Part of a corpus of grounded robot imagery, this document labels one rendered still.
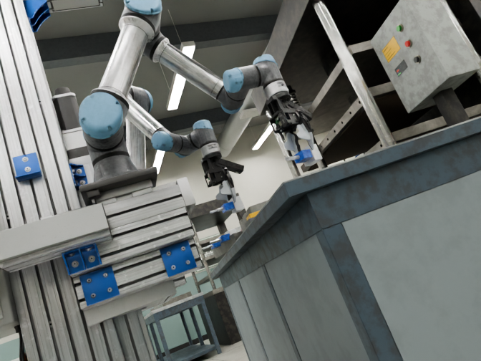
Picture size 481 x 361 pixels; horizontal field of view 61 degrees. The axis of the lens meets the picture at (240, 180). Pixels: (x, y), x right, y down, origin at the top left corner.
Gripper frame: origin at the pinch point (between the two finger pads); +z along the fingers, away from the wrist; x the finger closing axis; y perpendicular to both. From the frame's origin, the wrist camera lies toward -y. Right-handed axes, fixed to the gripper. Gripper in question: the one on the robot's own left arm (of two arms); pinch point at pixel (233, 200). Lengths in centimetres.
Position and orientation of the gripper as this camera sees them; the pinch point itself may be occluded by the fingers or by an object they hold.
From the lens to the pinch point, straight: 163.6
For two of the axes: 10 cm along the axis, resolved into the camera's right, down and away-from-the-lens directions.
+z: 3.3, 9.2, -2.2
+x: 3.0, -3.2, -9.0
